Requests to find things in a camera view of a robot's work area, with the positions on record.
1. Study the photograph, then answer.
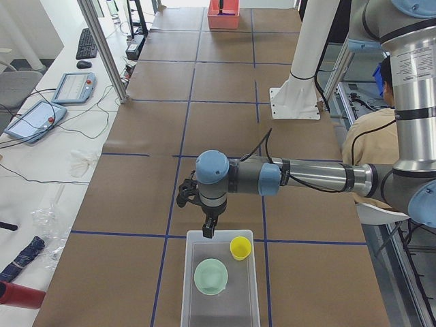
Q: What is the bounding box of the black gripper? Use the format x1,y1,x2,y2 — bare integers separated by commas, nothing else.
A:
202,204,225,238

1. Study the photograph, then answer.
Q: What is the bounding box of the yellow plastic cup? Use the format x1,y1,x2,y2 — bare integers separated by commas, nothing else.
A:
230,236,252,261

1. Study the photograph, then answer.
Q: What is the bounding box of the mint green bowl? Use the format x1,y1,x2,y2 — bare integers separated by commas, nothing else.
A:
193,258,228,296

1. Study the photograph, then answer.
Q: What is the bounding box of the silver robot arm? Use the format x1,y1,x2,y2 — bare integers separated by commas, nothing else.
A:
189,1,435,238

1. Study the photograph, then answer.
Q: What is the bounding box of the clear plastic storage box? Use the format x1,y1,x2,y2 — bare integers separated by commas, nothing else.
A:
181,230,261,326

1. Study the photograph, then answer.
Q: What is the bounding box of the black power box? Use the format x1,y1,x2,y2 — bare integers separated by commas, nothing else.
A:
125,35,145,61

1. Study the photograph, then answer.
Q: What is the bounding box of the pink plastic bin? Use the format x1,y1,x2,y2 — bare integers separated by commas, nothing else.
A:
207,0,240,29

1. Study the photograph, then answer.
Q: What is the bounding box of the black keyboard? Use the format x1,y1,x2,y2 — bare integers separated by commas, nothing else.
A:
76,28,97,60

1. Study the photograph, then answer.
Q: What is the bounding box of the black computer mouse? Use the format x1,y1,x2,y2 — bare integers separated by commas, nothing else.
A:
76,60,92,69

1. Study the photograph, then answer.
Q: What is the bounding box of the clear crumpled plastic bag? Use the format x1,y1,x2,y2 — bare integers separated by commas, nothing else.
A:
31,203,72,271

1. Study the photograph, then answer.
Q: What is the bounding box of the white chair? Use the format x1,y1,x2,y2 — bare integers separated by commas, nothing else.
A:
356,203,409,225

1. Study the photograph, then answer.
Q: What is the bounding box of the far teach pendant tablet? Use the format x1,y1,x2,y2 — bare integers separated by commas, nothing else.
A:
51,72,96,105

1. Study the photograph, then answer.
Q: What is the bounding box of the teach pendant tablet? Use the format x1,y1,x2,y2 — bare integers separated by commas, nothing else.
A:
51,72,96,105
4,100,67,143

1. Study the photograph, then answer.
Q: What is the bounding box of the folded dark blue umbrella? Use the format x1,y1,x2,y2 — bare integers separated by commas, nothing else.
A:
1,236,45,283

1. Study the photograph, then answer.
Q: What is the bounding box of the person in beige shirt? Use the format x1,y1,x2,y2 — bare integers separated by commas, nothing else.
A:
341,56,401,211

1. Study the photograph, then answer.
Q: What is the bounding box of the near teach pendant tablet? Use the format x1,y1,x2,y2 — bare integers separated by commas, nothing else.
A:
4,100,67,143

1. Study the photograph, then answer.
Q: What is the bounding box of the red cylinder bottle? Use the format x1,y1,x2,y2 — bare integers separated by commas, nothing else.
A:
1,281,46,309

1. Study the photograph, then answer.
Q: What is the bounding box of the grey office chair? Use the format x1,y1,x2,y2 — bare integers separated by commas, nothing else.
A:
0,61,43,133

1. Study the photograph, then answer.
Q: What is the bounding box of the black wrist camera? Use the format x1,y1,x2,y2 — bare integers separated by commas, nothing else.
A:
176,170,201,208

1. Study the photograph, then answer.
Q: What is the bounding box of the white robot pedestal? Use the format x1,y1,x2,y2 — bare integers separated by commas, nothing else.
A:
270,0,340,120

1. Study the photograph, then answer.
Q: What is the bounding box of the aluminium frame post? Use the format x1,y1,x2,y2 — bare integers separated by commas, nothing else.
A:
77,0,127,104

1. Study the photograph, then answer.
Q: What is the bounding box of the black handle on desk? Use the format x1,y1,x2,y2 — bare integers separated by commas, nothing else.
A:
0,221,18,231

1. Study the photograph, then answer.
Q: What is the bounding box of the black cable on desk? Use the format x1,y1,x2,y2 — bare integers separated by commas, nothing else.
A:
0,87,120,185

